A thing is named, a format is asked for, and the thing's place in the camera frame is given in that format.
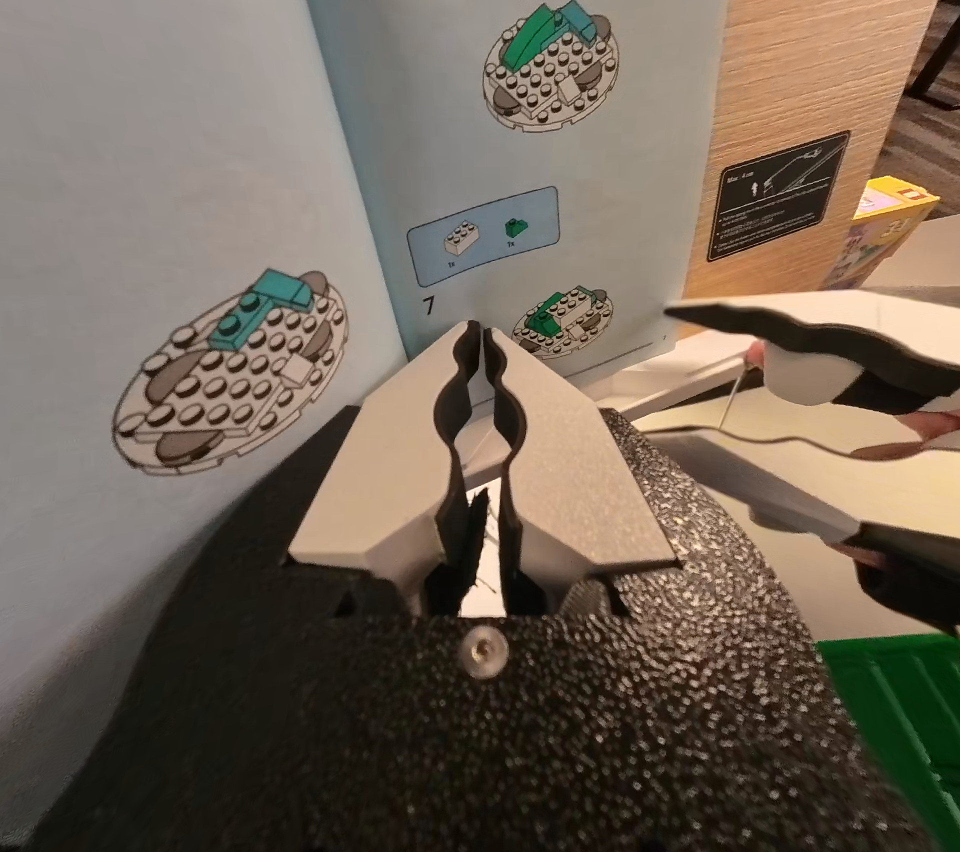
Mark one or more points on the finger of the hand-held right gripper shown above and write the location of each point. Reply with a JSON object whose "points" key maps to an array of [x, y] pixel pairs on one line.
{"points": [[862, 492], [840, 312]]}

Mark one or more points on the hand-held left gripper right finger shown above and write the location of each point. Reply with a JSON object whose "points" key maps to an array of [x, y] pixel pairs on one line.
{"points": [[585, 484]]}

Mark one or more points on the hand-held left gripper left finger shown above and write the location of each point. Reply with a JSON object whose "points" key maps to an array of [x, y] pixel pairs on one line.
{"points": [[375, 477]]}

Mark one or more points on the lego instruction booklet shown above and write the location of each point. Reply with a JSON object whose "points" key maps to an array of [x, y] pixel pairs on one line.
{"points": [[187, 117]]}

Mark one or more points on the yellow lego box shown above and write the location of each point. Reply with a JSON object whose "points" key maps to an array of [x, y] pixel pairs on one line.
{"points": [[885, 229]]}

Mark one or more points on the black warning sticker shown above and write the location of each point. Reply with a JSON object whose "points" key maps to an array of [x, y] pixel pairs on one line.
{"points": [[776, 199]]}

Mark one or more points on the green plastic tray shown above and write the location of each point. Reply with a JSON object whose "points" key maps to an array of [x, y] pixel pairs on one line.
{"points": [[900, 717]]}

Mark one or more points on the wooden partition panel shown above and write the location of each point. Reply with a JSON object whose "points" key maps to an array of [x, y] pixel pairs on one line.
{"points": [[810, 27]]}

